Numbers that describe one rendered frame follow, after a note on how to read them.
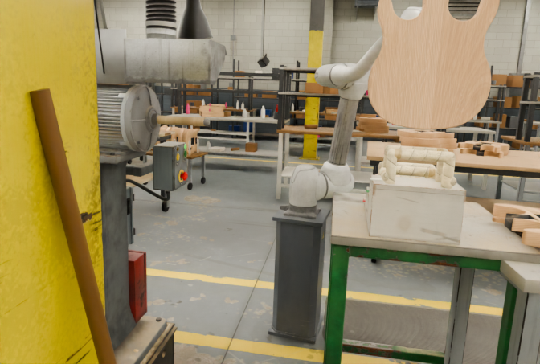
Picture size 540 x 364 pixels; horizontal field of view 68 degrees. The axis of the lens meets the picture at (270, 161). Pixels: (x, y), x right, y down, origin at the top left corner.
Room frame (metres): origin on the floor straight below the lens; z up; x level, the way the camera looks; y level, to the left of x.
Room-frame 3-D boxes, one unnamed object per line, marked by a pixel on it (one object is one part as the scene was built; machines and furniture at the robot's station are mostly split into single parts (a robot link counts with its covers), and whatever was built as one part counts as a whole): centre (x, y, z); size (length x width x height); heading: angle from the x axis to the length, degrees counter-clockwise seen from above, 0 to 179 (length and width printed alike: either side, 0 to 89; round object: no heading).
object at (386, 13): (1.27, -0.34, 1.63); 0.07 x 0.04 x 0.09; 80
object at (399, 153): (1.21, -0.46, 1.20); 0.20 x 0.03 x 0.03; 80
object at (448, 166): (1.20, -0.54, 1.15); 0.03 x 0.03 x 0.09
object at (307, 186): (2.19, -0.20, 0.87); 0.18 x 0.16 x 0.22; 117
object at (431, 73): (1.25, -0.47, 1.48); 0.35 x 0.04 x 0.40; 80
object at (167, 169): (1.79, 0.53, 0.99); 0.24 x 0.21 x 0.26; 81
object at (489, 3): (1.22, -0.60, 1.64); 0.07 x 0.04 x 0.10; 80
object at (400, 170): (1.37, -0.49, 1.12); 0.20 x 0.03 x 0.03; 80
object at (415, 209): (1.26, -0.47, 1.02); 0.27 x 0.15 x 0.17; 81
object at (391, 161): (1.23, -0.38, 1.15); 0.03 x 0.03 x 0.09
